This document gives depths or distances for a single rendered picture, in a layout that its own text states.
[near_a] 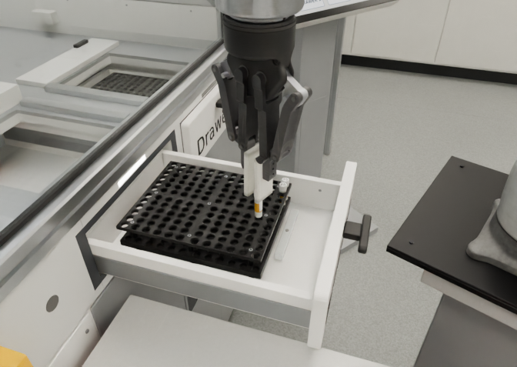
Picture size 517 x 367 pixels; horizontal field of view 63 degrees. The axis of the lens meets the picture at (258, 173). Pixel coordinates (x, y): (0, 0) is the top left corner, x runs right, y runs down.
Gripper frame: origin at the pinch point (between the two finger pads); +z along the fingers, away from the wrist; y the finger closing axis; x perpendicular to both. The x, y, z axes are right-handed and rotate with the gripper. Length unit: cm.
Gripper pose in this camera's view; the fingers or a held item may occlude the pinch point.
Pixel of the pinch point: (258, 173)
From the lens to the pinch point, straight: 54.6
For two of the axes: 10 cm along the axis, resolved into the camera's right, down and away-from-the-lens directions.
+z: -0.1, 8.0, 5.9
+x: -6.5, 4.5, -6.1
